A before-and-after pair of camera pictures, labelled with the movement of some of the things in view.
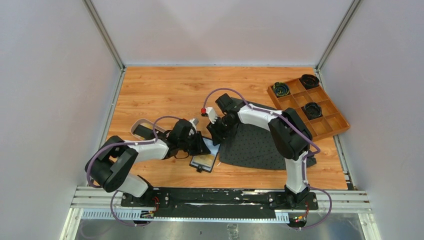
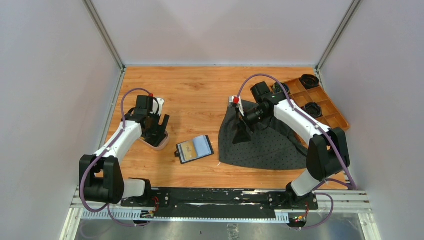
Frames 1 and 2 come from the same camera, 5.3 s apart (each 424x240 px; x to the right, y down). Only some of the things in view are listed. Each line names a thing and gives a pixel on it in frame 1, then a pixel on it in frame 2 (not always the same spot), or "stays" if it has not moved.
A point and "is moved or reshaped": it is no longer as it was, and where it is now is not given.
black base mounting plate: (218, 203) stays
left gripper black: (200, 147) → (156, 130)
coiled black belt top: (309, 81) stays
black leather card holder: (206, 161) is moved or reshaped
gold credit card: (206, 159) is moved or reshaped
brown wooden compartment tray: (331, 121) stays
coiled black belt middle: (312, 110) stays
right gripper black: (218, 135) → (242, 135)
